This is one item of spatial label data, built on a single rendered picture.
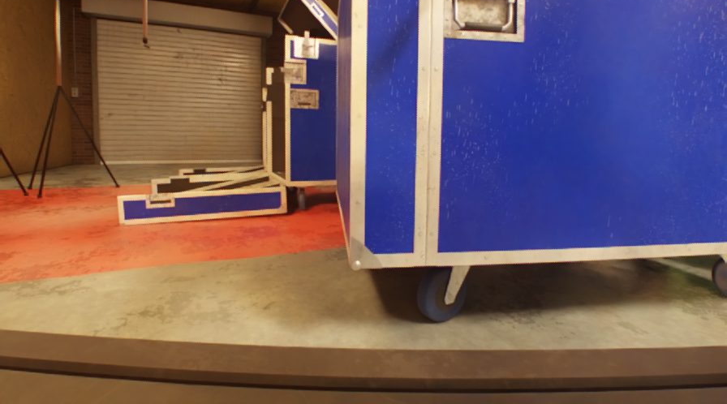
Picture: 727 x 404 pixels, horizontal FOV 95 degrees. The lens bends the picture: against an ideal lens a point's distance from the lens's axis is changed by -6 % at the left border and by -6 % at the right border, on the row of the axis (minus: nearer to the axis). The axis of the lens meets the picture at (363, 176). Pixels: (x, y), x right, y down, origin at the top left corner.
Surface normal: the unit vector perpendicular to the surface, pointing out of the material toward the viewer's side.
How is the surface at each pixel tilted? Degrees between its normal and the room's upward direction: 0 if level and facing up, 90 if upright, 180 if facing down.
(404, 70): 90
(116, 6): 90
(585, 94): 90
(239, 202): 90
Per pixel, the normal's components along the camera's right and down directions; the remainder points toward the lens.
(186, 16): 0.44, 0.08
